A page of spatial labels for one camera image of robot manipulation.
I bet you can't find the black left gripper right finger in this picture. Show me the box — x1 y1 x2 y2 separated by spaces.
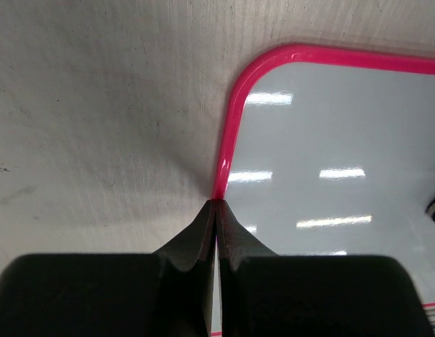
215 200 434 336

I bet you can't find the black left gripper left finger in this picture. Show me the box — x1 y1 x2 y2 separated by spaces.
0 201 216 336

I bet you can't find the pink-framed whiteboard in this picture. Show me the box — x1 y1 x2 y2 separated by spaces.
209 42 435 337

